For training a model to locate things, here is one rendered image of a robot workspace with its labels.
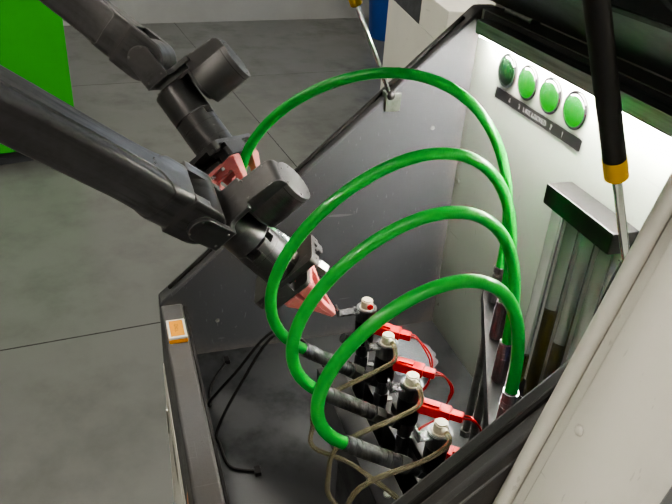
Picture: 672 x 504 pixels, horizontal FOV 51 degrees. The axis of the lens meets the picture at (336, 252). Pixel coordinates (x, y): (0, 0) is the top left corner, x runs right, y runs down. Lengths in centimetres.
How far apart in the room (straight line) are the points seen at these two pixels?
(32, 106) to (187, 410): 53
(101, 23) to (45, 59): 311
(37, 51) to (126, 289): 157
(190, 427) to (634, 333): 65
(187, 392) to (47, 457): 134
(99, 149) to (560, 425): 50
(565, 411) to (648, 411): 9
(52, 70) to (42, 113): 347
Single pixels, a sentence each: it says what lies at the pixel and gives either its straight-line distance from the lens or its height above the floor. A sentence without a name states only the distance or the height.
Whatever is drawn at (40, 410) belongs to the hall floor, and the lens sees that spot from 255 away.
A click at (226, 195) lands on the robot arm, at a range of 86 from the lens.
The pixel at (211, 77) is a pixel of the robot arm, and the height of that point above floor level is 138.
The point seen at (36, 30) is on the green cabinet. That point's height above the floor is 72.
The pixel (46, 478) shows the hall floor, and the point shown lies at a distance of 233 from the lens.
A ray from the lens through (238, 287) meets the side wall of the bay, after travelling 127.
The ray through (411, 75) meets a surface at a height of 142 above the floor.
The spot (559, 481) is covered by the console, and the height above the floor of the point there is 122.
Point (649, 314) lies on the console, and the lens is 58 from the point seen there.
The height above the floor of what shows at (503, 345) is 116.
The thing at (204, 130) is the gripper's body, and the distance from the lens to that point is 98.
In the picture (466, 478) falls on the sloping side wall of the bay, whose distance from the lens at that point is 70.
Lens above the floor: 167
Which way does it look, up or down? 30 degrees down
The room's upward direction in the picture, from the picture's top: 4 degrees clockwise
